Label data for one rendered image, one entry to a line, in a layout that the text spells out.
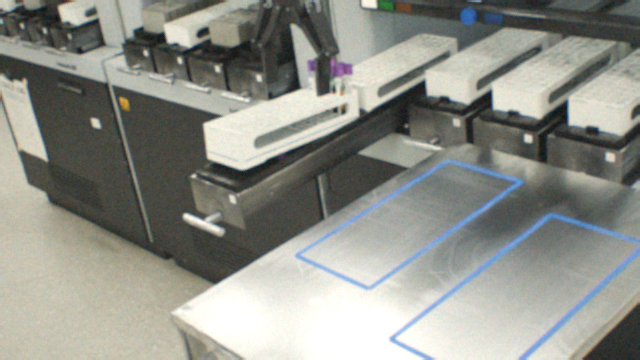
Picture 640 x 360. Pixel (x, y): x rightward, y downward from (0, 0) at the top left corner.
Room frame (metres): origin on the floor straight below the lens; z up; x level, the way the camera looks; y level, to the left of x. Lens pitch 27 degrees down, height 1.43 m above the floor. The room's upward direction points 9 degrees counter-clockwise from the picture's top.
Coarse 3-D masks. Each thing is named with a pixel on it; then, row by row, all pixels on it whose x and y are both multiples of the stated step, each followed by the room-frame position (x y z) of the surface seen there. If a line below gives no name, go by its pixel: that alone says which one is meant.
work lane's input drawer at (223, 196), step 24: (408, 96) 1.55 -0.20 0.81; (360, 120) 1.45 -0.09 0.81; (384, 120) 1.48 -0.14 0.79; (408, 120) 1.53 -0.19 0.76; (312, 144) 1.36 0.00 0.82; (336, 144) 1.39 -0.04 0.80; (360, 144) 1.43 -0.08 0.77; (216, 168) 1.32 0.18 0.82; (264, 168) 1.32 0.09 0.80; (288, 168) 1.31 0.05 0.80; (312, 168) 1.34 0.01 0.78; (216, 192) 1.28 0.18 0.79; (240, 192) 1.24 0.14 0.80; (264, 192) 1.27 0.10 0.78; (288, 192) 1.30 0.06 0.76; (192, 216) 1.28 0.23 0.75; (216, 216) 1.27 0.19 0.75; (240, 216) 1.24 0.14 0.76
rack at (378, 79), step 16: (400, 48) 1.68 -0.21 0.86; (416, 48) 1.66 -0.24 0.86; (432, 48) 1.64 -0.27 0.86; (448, 48) 1.65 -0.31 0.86; (368, 64) 1.60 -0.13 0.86; (384, 64) 1.60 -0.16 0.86; (400, 64) 1.58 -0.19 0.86; (416, 64) 1.58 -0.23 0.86; (432, 64) 1.65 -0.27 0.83; (368, 80) 1.51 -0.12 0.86; (384, 80) 1.51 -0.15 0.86; (400, 80) 1.64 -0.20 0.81; (416, 80) 1.58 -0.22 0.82; (368, 96) 1.48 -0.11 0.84; (384, 96) 1.51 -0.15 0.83
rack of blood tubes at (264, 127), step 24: (288, 96) 1.47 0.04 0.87; (312, 96) 1.46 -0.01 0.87; (336, 96) 1.44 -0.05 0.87; (216, 120) 1.36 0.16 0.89; (240, 120) 1.35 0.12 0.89; (264, 120) 1.34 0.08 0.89; (288, 120) 1.34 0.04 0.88; (312, 120) 1.43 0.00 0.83; (336, 120) 1.42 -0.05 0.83; (216, 144) 1.31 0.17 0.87; (240, 144) 1.27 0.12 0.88; (264, 144) 1.37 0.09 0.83; (240, 168) 1.27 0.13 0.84
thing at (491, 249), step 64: (384, 192) 1.14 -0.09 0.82; (448, 192) 1.10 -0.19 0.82; (512, 192) 1.07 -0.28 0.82; (576, 192) 1.05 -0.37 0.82; (320, 256) 0.98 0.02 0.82; (384, 256) 0.95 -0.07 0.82; (448, 256) 0.93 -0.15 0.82; (512, 256) 0.91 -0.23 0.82; (576, 256) 0.89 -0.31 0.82; (192, 320) 0.87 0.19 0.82; (256, 320) 0.85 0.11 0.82; (320, 320) 0.83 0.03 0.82; (384, 320) 0.81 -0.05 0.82; (448, 320) 0.80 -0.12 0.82; (512, 320) 0.78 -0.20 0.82; (576, 320) 0.76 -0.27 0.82
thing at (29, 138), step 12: (0, 72) 2.85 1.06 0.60; (0, 84) 2.94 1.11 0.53; (12, 84) 2.86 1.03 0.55; (24, 84) 2.78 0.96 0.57; (12, 96) 2.88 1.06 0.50; (24, 96) 2.80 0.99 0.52; (12, 108) 2.91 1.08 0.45; (24, 108) 2.83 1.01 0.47; (12, 120) 2.93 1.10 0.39; (24, 120) 2.86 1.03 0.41; (24, 132) 2.88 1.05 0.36; (36, 132) 2.80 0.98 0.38; (24, 144) 2.90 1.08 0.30; (36, 144) 2.83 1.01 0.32; (36, 156) 2.85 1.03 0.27
